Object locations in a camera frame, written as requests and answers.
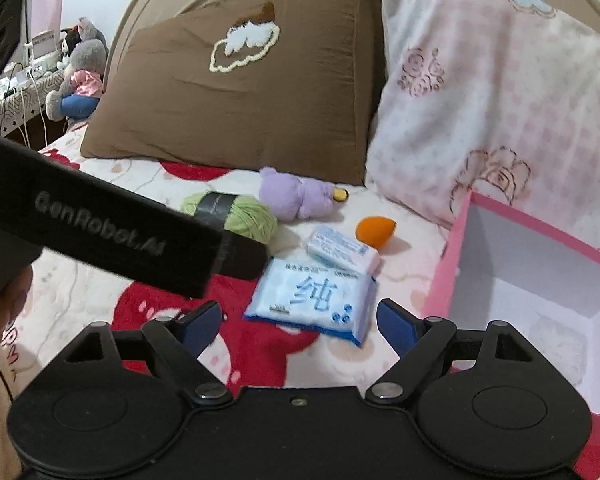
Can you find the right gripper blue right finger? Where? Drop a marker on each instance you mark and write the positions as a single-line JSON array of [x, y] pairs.
[[422, 347]]

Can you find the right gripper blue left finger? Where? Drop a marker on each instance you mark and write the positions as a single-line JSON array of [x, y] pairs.
[[176, 343]]

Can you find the blue wet wipes pack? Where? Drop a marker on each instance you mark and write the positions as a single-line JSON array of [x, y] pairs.
[[309, 296]]

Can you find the orange makeup sponge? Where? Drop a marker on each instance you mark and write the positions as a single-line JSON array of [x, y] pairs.
[[375, 231]]

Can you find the green yarn ball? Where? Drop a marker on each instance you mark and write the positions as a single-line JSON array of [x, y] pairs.
[[240, 214]]

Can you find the pink cardboard box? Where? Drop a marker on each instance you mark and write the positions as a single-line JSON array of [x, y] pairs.
[[502, 264]]

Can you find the purple plush toy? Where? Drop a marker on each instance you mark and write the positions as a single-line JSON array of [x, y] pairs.
[[291, 198]]

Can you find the person's left hand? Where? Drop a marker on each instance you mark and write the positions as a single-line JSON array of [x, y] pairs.
[[14, 297]]

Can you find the patterned bedside table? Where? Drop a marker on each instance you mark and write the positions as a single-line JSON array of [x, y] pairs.
[[27, 100]]

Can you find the grey plush doll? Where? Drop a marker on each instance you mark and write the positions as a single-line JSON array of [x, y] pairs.
[[83, 86]]

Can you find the brown pillow with cloud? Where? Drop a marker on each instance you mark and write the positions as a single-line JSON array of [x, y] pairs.
[[287, 84]]

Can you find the pink checked cartoon pillow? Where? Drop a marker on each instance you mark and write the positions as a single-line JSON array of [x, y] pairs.
[[498, 97]]

